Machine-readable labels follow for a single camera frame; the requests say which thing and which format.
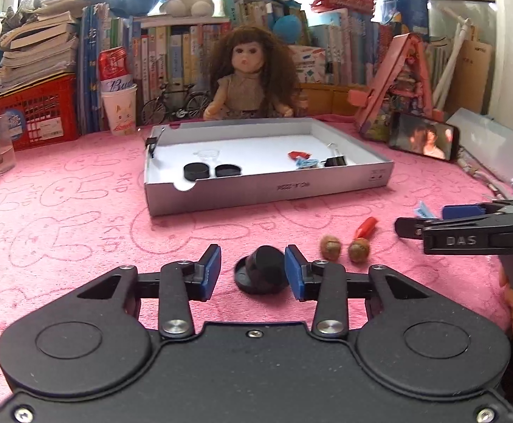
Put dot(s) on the black miniature bicycle model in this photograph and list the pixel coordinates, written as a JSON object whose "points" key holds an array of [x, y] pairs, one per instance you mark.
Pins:
{"points": [[159, 108]]}

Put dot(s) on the blue printed package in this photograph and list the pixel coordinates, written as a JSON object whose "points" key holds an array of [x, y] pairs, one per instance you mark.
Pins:
{"points": [[404, 4]]}

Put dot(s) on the blue hair clip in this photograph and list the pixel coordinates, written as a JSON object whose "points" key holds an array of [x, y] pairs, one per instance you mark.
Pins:
{"points": [[306, 164], [424, 210]]}

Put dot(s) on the small black binder clip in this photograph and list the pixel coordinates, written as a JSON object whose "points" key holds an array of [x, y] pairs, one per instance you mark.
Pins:
{"points": [[152, 144]]}

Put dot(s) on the brown-haired doll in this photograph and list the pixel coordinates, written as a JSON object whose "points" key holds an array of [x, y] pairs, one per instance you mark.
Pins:
{"points": [[243, 88]]}

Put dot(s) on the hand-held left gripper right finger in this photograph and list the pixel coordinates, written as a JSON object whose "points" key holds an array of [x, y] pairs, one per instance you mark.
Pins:
{"points": [[294, 273]]}

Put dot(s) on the red beer can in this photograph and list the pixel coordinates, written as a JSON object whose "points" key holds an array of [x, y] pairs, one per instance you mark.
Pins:
{"points": [[113, 66]]}

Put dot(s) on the large black binder clip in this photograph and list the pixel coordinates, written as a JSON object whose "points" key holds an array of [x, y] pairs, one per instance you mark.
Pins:
{"points": [[336, 161]]}

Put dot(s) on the brown kraft board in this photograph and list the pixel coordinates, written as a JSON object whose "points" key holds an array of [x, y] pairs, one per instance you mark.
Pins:
{"points": [[472, 75]]}

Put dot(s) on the large black round lid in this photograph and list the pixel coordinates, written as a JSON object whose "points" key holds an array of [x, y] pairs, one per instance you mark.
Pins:
{"points": [[241, 277]]}

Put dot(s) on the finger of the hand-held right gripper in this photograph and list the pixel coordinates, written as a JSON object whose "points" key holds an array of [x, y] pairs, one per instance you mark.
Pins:
{"points": [[459, 212], [408, 227]]}

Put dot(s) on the white cat-print paper cup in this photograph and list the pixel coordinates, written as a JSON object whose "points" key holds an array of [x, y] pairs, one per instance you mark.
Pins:
{"points": [[120, 112]]}

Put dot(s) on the white cardboard box tray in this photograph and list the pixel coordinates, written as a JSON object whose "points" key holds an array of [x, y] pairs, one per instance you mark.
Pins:
{"points": [[261, 150]]}

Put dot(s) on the row of upright books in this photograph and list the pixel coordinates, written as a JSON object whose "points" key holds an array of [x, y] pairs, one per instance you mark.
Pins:
{"points": [[173, 53]]}

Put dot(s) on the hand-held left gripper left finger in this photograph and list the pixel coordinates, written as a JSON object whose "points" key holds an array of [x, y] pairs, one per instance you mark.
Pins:
{"points": [[212, 268]]}

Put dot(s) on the black smartphone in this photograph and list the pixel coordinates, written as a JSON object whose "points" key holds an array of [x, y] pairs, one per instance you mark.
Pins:
{"points": [[424, 136]]}

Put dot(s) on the red plastic clip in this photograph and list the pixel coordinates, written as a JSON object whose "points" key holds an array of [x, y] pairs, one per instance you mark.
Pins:
{"points": [[296, 154], [365, 228]]}

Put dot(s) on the pink bunny-print towel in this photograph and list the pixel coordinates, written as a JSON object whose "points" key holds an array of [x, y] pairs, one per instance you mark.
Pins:
{"points": [[84, 211]]}

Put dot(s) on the white pencil-print box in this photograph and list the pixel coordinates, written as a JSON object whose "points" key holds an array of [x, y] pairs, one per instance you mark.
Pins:
{"points": [[309, 64]]}

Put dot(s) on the small black round lid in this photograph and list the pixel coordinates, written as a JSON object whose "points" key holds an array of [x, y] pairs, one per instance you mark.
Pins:
{"points": [[227, 170]]}

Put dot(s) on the clear plastic dome lid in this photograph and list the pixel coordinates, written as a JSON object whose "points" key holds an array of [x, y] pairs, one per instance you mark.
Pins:
{"points": [[208, 155]]}

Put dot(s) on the red plastic crate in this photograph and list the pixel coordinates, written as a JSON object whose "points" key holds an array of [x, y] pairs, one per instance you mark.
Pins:
{"points": [[40, 110]]}

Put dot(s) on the grey translucent plastic folder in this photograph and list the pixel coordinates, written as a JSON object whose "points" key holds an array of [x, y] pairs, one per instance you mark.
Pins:
{"points": [[490, 136]]}

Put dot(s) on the brown walnut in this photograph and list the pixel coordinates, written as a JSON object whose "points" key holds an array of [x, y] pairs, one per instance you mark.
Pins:
{"points": [[358, 251], [330, 247]]}

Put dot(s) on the wooden drawer box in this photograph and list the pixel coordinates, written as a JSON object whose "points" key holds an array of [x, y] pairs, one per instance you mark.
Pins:
{"points": [[327, 99]]}

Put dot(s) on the pile of flat books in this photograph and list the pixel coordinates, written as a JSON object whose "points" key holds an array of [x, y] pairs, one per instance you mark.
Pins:
{"points": [[36, 48]]}

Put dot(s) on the pink triangular toy house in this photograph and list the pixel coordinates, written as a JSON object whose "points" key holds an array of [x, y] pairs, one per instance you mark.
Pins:
{"points": [[388, 88]]}

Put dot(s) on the white plastic pipe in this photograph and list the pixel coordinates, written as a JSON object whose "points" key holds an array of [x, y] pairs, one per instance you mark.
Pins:
{"points": [[452, 57]]}

